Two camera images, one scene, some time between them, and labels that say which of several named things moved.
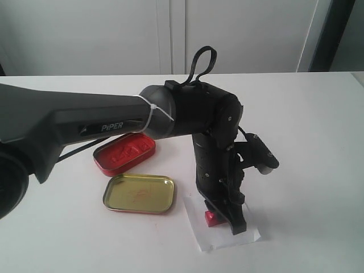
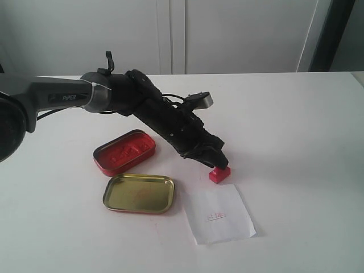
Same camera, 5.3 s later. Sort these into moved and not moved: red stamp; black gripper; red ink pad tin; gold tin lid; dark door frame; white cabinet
Moved: red stamp; black gripper
Not moved: red ink pad tin; gold tin lid; white cabinet; dark door frame
